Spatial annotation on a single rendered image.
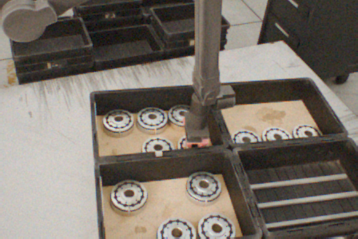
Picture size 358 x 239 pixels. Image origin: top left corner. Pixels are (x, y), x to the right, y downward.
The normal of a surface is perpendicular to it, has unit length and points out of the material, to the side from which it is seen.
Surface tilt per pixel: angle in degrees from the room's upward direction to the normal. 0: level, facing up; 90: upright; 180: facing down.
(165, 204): 0
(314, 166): 0
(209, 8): 97
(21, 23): 96
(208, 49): 97
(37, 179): 0
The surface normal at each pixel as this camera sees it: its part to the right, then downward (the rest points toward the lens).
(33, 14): 0.35, 0.72
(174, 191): 0.07, -0.74
